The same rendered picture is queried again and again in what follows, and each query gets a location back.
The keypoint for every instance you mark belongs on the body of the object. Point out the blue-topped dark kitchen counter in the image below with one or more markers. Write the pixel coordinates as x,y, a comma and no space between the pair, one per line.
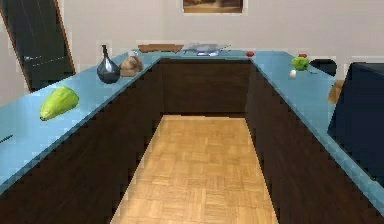
206,86

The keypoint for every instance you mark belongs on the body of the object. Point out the brown wooden cutting board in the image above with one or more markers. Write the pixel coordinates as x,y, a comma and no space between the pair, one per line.
160,48

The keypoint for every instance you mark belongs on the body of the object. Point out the red tomato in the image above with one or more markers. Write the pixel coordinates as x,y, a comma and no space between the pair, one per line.
250,53

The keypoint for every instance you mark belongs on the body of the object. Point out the dark blue glass vase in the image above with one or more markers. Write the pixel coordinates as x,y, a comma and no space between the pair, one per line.
108,70

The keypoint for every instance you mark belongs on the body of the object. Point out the white egg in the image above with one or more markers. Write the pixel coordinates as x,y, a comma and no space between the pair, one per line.
293,73

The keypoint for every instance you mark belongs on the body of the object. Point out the green lettuce head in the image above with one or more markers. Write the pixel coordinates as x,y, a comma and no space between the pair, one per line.
300,63

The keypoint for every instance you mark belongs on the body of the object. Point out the red apple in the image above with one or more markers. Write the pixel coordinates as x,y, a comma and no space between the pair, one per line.
302,55

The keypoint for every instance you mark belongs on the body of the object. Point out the light green squash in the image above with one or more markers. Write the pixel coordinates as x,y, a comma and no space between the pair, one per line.
58,102

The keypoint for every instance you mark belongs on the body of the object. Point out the black pan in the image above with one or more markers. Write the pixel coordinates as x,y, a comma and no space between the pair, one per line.
324,66

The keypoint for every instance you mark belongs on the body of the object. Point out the dark room door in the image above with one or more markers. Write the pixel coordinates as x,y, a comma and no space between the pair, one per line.
40,43

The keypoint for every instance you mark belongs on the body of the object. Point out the dark blue box appliance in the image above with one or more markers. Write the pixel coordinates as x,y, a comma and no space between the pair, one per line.
361,116

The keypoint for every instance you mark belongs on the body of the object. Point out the black thin utensil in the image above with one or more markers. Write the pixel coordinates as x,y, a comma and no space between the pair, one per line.
6,138

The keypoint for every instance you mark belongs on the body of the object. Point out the framed brown wall picture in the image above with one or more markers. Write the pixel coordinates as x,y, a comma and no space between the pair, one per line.
212,5

